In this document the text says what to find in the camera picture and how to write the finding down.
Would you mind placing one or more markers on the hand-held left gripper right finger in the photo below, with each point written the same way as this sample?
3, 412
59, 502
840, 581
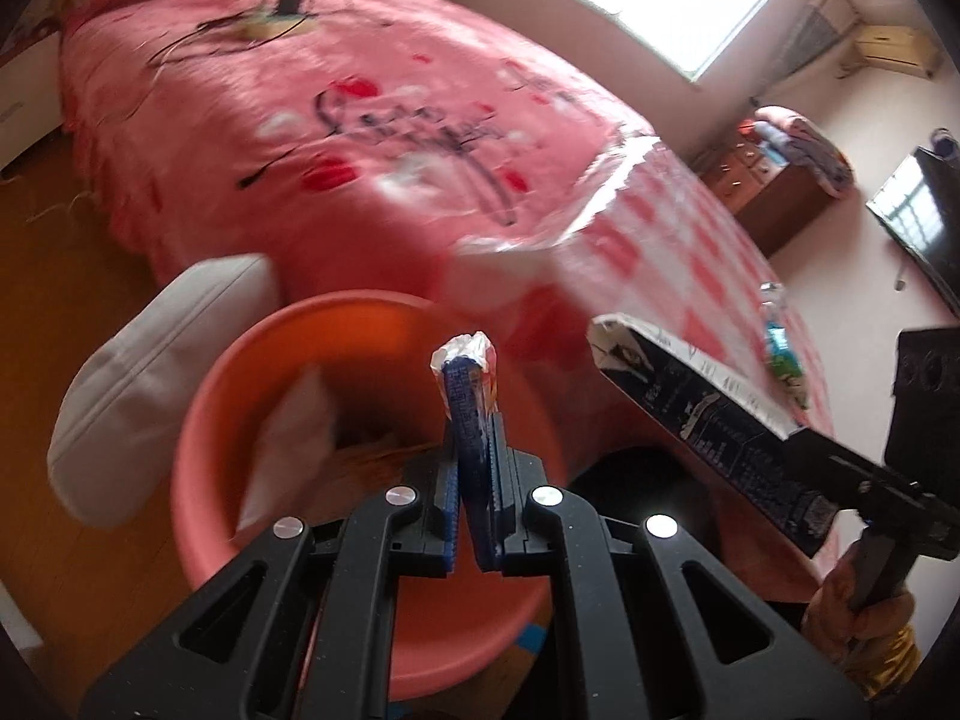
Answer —
493, 532

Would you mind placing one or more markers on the dark printed wrapper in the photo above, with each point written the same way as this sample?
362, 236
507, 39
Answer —
712, 435

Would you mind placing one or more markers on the white nightstand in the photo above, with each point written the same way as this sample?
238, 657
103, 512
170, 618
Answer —
26, 105

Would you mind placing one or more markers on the pink checked bed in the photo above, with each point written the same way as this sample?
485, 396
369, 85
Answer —
225, 165

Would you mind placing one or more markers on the window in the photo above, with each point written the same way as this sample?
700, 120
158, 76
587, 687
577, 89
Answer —
660, 0

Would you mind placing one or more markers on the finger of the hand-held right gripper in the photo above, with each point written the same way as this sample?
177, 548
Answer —
855, 476

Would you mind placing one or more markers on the white cushion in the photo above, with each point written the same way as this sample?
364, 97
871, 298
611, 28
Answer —
135, 390

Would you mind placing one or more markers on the brown wooden cabinet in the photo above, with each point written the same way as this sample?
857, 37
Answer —
772, 202

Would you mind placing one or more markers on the orange plastic basin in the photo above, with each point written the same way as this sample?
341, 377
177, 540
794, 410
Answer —
225, 405

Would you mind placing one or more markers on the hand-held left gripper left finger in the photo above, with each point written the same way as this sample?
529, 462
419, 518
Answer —
450, 511

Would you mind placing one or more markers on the black television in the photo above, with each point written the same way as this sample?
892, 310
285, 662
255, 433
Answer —
926, 232

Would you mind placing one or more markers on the colourful crumpled wrapper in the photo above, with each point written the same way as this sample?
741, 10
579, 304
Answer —
780, 360

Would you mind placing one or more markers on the white feather print packet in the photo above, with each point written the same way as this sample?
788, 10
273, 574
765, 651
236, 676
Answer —
292, 435

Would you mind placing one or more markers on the person's right hand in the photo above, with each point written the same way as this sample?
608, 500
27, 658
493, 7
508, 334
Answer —
829, 607

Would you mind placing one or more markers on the grey lace curtain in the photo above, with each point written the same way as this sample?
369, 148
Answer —
814, 37

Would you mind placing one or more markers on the blue white wrapper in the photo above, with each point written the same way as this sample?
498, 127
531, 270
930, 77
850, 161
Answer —
469, 405

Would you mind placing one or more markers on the beige air conditioner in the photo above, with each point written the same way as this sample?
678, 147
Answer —
892, 49

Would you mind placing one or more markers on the beige power strip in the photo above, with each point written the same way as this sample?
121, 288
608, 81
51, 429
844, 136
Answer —
274, 28

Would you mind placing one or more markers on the cardboard box with blue tape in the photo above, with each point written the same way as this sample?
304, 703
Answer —
517, 671

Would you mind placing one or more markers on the folded blankets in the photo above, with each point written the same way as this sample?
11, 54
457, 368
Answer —
814, 150

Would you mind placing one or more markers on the person's right forearm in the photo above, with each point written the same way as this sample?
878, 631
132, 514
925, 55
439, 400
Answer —
885, 664

